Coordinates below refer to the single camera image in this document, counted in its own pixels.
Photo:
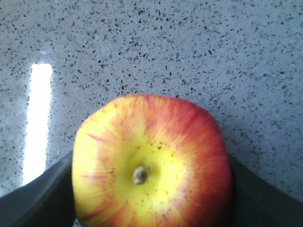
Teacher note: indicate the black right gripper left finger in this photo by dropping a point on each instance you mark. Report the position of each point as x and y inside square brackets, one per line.
[46, 201]

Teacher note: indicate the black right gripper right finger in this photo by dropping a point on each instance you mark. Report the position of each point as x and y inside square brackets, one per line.
[255, 203]

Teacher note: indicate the red yellow apple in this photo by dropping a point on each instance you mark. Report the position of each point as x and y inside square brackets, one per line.
[150, 161]

